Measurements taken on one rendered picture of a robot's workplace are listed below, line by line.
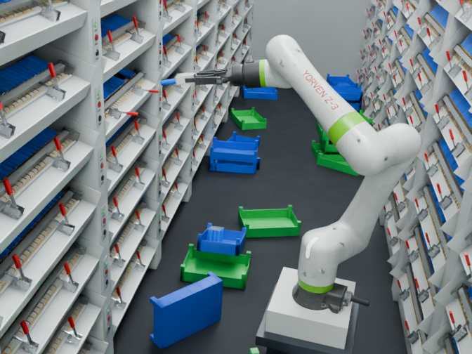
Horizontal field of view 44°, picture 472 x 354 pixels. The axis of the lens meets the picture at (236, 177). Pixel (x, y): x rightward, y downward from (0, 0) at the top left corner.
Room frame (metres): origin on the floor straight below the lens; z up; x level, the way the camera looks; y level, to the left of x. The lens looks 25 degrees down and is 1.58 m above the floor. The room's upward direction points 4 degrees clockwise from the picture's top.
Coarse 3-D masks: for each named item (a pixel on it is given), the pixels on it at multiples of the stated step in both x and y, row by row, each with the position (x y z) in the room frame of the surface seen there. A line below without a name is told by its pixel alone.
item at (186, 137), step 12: (192, 12) 2.98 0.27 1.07; (180, 24) 2.99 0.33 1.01; (192, 24) 2.98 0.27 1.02; (192, 36) 2.99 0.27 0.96; (192, 48) 2.99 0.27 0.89; (192, 60) 3.00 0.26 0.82; (192, 84) 3.02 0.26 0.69; (192, 108) 3.04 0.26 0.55; (192, 132) 3.06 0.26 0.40; (192, 144) 3.07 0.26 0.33
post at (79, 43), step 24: (96, 0) 1.66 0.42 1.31; (72, 48) 1.60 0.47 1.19; (96, 72) 1.63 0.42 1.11; (72, 120) 1.60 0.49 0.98; (96, 144) 1.61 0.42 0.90; (96, 168) 1.60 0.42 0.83; (96, 216) 1.59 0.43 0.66; (96, 240) 1.59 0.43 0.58; (96, 288) 1.59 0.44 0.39; (96, 336) 1.59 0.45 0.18
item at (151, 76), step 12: (132, 60) 2.29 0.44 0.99; (144, 72) 2.27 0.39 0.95; (156, 72) 2.28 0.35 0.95; (144, 84) 2.22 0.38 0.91; (132, 96) 2.06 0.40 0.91; (144, 96) 2.12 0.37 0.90; (120, 108) 1.92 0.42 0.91; (132, 108) 1.97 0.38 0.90; (108, 120) 1.80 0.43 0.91; (120, 120) 1.83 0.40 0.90; (108, 132) 1.72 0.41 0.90
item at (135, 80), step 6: (138, 78) 2.20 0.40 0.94; (126, 84) 2.09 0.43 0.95; (132, 84) 2.11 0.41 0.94; (120, 90) 2.02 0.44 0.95; (126, 90) 2.05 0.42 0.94; (114, 96) 1.94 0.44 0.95; (120, 96) 1.98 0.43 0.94; (126, 96) 2.02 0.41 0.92; (108, 102) 1.88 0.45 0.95; (114, 102) 1.92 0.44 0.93; (108, 114) 1.82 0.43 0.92
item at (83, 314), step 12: (84, 288) 1.59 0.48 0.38; (84, 300) 1.58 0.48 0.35; (96, 300) 1.59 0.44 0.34; (72, 312) 1.51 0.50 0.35; (84, 312) 1.54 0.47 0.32; (96, 312) 1.56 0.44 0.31; (60, 324) 1.43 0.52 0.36; (72, 324) 1.41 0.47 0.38; (84, 324) 1.49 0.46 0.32; (60, 336) 1.41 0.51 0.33; (72, 336) 1.40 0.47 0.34; (84, 336) 1.44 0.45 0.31; (48, 348) 1.33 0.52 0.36; (60, 348) 1.36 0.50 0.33; (72, 348) 1.38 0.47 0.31
